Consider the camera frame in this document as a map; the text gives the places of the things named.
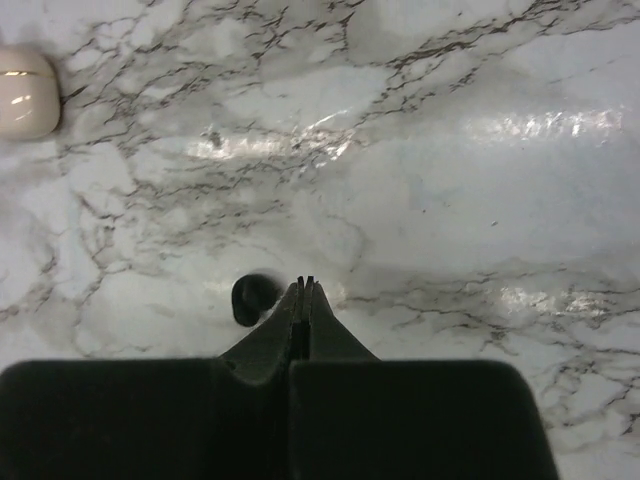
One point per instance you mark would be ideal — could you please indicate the beige earbud charging case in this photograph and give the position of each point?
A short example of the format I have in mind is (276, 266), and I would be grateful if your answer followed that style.
(30, 99)

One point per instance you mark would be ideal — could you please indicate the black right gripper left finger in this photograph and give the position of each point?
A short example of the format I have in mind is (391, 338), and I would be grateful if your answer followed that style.
(192, 418)

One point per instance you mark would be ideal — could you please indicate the black ear hook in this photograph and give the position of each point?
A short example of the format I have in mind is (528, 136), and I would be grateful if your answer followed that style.
(251, 296)

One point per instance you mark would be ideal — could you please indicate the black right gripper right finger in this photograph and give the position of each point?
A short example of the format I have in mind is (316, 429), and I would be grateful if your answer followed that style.
(354, 416)

